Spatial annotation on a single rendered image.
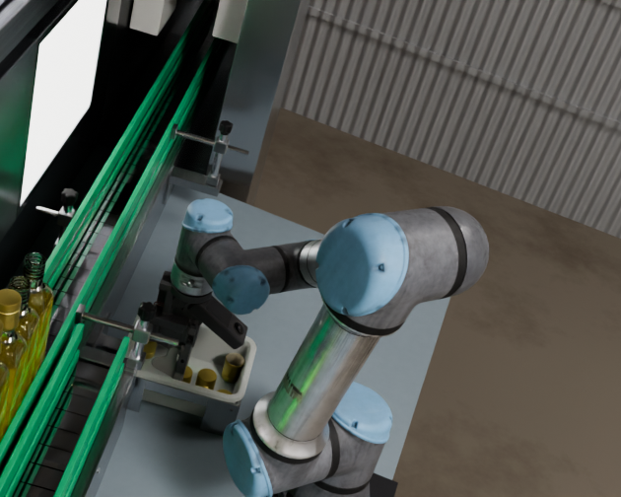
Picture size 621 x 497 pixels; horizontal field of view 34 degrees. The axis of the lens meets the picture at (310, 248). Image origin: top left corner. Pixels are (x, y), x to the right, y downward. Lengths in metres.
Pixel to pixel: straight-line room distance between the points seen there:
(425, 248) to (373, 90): 3.15
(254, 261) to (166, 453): 0.40
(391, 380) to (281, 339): 0.23
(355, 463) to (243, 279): 0.33
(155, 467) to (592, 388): 2.11
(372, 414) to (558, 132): 2.84
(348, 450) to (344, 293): 0.40
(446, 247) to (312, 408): 0.31
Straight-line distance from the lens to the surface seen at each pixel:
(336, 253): 1.23
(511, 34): 4.16
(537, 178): 4.39
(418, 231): 1.23
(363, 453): 1.58
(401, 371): 2.08
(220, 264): 1.56
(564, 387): 3.53
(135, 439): 1.79
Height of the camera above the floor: 2.05
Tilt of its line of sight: 34 degrees down
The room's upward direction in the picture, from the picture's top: 18 degrees clockwise
